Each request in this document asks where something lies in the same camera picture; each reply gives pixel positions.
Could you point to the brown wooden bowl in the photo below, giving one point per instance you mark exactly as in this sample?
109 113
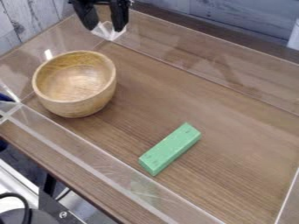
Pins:
75 83

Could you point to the black table leg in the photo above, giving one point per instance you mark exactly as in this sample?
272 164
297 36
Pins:
49 185

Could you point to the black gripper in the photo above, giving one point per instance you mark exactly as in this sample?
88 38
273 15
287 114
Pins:
88 16

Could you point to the white object at right edge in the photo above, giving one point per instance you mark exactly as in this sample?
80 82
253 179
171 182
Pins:
293 38

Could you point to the grey metal bracket with screw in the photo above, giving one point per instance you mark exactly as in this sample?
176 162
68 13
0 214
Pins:
59 212

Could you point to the clear acrylic tray walls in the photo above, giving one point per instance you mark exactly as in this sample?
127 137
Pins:
179 76

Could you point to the green rectangular block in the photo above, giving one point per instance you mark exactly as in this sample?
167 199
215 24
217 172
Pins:
168 149

